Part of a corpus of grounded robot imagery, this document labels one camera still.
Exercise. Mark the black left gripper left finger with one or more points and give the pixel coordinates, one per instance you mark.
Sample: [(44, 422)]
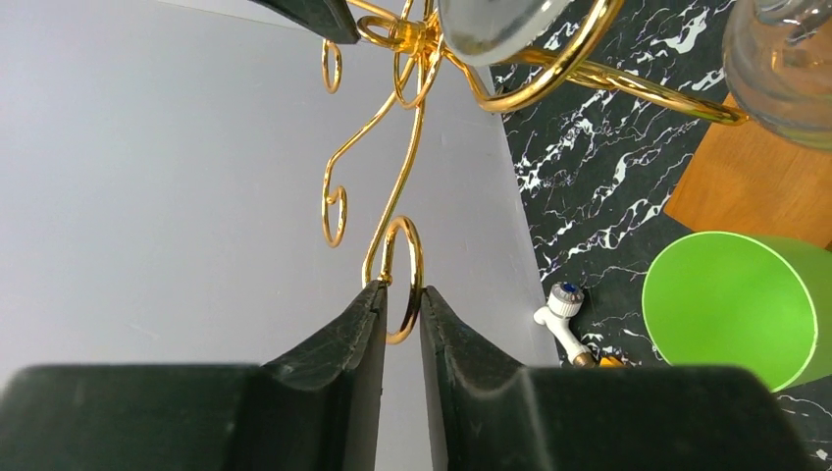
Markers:
[(315, 407)]

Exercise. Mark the yellow tape measure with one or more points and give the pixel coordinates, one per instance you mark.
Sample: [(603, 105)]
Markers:
[(610, 362)]

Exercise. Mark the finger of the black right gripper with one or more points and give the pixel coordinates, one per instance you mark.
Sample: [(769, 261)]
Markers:
[(329, 19)]

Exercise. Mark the white pipe fitting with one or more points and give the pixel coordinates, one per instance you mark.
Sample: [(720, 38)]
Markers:
[(564, 303)]

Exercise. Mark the clear wine glass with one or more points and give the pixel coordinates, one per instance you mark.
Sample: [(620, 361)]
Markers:
[(485, 32), (777, 64)]

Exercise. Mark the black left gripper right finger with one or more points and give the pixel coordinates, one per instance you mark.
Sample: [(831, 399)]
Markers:
[(488, 411)]

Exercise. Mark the green plastic wine glass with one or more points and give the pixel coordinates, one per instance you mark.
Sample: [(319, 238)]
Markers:
[(759, 302)]

